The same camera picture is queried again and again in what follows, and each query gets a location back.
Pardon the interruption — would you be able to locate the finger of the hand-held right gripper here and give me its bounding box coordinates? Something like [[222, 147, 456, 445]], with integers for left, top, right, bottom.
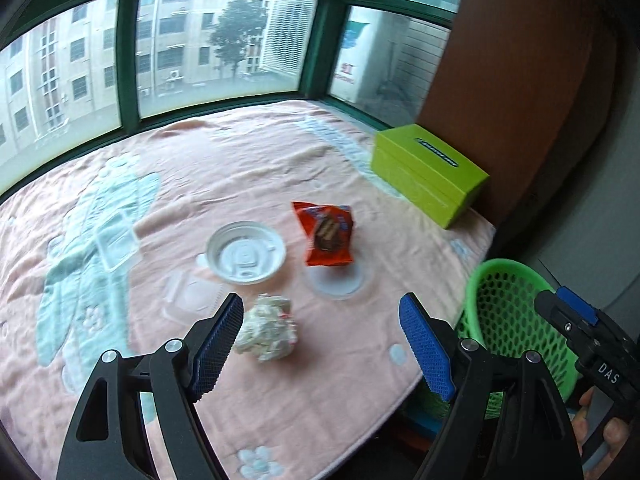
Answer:
[[534, 291, 597, 361], [556, 286, 601, 327]]

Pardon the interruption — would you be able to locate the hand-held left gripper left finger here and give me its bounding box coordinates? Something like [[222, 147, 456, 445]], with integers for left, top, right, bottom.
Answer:
[[56, 292, 245, 480]]

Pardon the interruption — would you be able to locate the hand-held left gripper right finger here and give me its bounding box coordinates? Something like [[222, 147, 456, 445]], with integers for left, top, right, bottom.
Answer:
[[398, 292, 585, 480]]

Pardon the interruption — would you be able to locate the paper ball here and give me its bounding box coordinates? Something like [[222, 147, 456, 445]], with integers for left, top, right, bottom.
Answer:
[[235, 294, 301, 363]]

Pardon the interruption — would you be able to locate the green plastic basket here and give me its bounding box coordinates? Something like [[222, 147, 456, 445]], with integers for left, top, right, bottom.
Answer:
[[410, 258, 581, 422]]

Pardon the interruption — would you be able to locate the person's right hand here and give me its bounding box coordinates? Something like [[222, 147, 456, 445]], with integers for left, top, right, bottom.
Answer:
[[571, 386, 632, 480]]

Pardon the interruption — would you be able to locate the clear flat plastic tray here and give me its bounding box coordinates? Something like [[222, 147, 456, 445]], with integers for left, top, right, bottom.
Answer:
[[165, 270, 227, 322]]

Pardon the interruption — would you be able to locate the white round plastic lid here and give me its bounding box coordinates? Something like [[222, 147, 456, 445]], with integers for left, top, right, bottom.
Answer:
[[205, 221, 287, 286]]

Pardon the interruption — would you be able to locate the clear round plastic lid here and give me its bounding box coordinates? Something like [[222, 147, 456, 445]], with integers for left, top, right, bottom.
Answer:
[[306, 259, 375, 301]]

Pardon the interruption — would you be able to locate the pink printed blanket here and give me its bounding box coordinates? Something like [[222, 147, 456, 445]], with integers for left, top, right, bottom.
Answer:
[[0, 100, 497, 480]]

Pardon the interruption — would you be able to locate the clear square plastic container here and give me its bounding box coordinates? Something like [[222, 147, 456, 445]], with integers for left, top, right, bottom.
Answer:
[[92, 210, 143, 273]]

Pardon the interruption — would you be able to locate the orange snack packet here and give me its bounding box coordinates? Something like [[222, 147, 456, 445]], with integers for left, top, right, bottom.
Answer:
[[292, 201, 356, 268]]

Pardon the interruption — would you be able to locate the green tissue box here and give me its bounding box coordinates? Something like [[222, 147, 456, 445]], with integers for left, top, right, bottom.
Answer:
[[370, 123, 490, 230]]

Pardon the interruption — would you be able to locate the brown wooden cabinet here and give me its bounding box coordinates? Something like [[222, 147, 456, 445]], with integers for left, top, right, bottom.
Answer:
[[419, 0, 640, 243]]

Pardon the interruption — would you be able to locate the green window frame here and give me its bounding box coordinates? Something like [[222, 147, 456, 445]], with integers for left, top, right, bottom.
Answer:
[[0, 0, 462, 201]]

